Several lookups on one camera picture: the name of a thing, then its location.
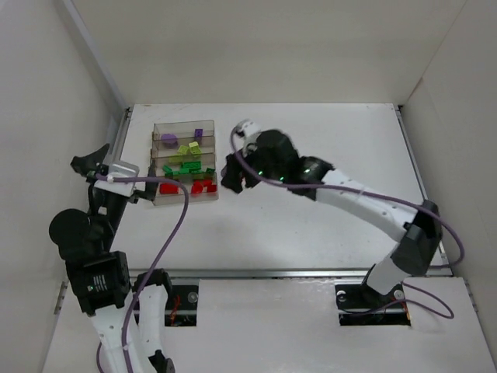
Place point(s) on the small red lego piece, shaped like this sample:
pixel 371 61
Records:
pixel 197 188

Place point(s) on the lime green 2x4 brick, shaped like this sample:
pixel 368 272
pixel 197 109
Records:
pixel 175 159

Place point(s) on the green L-shaped lego block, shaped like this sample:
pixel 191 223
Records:
pixel 209 171

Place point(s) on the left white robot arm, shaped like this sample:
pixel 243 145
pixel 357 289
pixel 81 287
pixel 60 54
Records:
pixel 129 316

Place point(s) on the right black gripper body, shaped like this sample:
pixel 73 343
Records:
pixel 246 171

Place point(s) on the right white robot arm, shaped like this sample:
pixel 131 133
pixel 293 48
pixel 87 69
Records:
pixel 270 157

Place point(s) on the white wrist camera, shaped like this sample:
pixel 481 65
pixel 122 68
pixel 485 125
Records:
pixel 248 131
pixel 119 179

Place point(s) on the aluminium front rail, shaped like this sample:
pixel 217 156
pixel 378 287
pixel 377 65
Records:
pixel 266 274

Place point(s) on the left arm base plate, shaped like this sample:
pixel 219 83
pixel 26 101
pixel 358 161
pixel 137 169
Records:
pixel 181 307

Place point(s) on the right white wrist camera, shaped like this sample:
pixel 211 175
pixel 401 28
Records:
pixel 248 131

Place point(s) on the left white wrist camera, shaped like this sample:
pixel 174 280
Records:
pixel 119 179

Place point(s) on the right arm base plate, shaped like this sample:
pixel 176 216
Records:
pixel 359 306

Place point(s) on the red square lego brick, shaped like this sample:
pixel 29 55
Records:
pixel 168 188

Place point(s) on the small lime green brick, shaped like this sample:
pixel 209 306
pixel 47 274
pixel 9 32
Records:
pixel 183 150

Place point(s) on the purple round flower lego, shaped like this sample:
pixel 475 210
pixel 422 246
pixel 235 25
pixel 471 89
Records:
pixel 169 140

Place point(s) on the clear compartment organizer tray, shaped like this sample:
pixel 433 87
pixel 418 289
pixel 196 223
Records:
pixel 184 131

